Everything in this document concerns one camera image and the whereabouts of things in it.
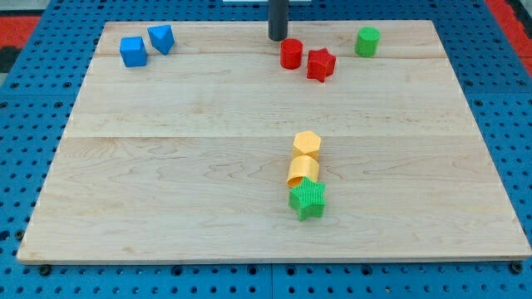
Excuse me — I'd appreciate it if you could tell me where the yellow heart-shaped block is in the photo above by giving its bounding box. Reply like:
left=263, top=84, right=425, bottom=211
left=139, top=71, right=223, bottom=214
left=286, top=155, right=319, bottom=188

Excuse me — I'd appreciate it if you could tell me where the yellow hexagon block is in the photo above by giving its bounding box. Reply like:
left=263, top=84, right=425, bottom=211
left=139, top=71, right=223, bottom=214
left=293, top=130, right=322, bottom=160

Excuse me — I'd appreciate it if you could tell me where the green star block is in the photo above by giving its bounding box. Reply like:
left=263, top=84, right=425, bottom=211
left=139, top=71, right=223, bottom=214
left=288, top=177, right=326, bottom=221

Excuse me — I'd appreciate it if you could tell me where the light wooden board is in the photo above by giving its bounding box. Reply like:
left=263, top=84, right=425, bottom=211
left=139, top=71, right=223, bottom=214
left=17, top=20, right=531, bottom=265

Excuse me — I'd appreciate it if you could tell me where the red star block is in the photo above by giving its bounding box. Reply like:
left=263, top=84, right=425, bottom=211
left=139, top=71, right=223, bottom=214
left=306, top=48, right=336, bottom=83

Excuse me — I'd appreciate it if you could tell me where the red cylinder block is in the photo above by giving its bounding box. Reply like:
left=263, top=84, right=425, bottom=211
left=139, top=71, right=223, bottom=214
left=279, top=38, right=303, bottom=70

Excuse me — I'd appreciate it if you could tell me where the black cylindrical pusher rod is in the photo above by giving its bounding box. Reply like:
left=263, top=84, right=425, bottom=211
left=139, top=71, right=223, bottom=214
left=268, top=0, right=289, bottom=42

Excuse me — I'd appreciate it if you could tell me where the green cylinder block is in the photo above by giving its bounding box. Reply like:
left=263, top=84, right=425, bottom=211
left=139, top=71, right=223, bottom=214
left=355, top=27, right=381, bottom=57

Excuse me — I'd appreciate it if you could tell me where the blue triangular prism block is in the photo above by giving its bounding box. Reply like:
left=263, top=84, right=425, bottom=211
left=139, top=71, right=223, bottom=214
left=147, top=25, right=175, bottom=55

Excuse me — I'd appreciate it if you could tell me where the blue cube block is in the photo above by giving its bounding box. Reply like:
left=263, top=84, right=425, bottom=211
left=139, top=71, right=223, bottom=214
left=120, top=37, right=147, bottom=67

